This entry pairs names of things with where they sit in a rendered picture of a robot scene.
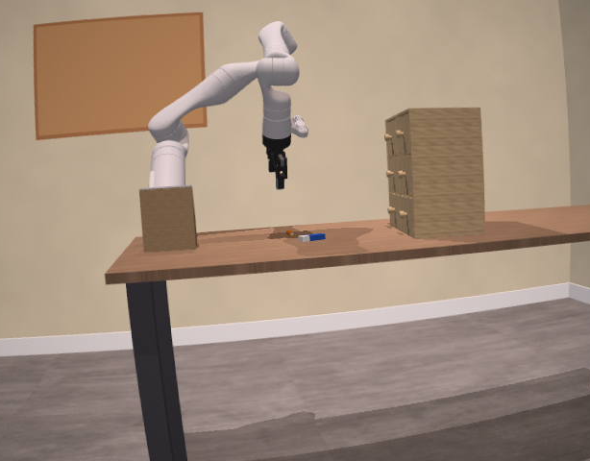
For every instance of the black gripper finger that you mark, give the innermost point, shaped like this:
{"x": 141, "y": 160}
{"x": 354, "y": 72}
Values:
{"x": 281, "y": 166}
{"x": 270, "y": 167}

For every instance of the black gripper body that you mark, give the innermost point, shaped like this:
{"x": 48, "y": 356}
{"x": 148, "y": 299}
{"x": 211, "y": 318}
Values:
{"x": 277, "y": 144}

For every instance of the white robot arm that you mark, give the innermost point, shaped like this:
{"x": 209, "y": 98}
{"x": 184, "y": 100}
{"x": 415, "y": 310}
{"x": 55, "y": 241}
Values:
{"x": 277, "y": 68}

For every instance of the brown wooden drawer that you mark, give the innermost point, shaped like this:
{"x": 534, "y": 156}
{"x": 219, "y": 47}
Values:
{"x": 390, "y": 137}
{"x": 394, "y": 202}
{"x": 406, "y": 214}
{"x": 393, "y": 169}
{"x": 406, "y": 177}
{"x": 403, "y": 134}

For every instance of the blue and white eraser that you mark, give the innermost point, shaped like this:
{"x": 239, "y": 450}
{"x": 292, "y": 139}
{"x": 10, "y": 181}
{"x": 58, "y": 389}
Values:
{"x": 311, "y": 237}

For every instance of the small wooden chest of drawers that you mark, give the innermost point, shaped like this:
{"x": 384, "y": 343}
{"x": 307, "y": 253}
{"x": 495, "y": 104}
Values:
{"x": 447, "y": 171}

